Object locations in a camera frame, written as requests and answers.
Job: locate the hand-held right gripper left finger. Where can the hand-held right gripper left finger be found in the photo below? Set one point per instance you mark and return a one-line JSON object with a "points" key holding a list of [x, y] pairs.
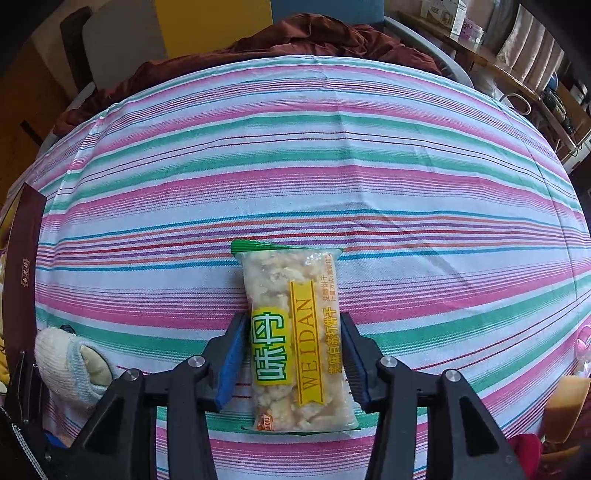
{"points": [[231, 364]]}

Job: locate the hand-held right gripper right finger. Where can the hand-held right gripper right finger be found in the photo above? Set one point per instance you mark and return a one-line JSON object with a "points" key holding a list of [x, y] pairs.
{"points": [[355, 369]]}

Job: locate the green yellow cracker packet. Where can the green yellow cracker packet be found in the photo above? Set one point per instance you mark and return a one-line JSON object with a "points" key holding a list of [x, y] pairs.
{"points": [[295, 332]]}

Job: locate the gold tin box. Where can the gold tin box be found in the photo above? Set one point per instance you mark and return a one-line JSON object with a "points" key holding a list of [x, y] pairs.
{"points": [[27, 249]]}

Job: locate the person's left hand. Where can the person's left hand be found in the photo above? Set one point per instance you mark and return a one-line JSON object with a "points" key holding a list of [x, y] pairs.
{"points": [[64, 364]]}

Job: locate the red cloth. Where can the red cloth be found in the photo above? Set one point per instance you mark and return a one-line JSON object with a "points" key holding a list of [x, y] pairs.
{"points": [[524, 450]]}

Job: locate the striped bed sheet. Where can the striped bed sheet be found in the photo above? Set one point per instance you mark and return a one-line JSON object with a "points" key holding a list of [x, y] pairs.
{"points": [[300, 175]]}

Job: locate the tan object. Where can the tan object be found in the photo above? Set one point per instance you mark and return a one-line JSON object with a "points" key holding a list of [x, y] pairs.
{"points": [[568, 406]]}

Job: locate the wooden wardrobe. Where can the wooden wardrobe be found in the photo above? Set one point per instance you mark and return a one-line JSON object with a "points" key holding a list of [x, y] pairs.
{"points": [[27, 115]]}

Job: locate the dark red blanket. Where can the dark red blanket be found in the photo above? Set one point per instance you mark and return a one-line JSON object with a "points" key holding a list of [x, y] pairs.
{"points": [[300, 44]]}

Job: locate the wooden desk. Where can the wooden desk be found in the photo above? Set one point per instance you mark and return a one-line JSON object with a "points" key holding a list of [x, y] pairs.
{"points": [[508, 74]]}

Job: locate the grey yellow blue headboard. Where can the grey yellow blue headboard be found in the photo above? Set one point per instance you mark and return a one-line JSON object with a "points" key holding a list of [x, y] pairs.
{"points": [[207, 27]]}

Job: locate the purple box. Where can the purple box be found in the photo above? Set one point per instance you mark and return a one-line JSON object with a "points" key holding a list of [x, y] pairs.
{"points": [[473, 33]]}

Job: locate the white cardboard boxes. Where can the white cardboard boxes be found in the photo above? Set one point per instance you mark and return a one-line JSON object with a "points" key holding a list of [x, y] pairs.
{"points": [[443, 14]]}

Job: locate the striped beige cushion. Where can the striped beige cushion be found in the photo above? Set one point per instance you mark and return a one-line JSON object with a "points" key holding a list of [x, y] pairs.
{"points": [[531, 46]]}

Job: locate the grey bed rail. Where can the grey bed rail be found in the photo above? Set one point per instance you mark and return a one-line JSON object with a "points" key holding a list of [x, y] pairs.
{"points": [[434, 50]]}

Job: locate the black bed post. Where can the black bed post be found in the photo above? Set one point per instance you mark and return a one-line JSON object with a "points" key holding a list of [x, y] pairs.
{"points": [[74, 46]]}

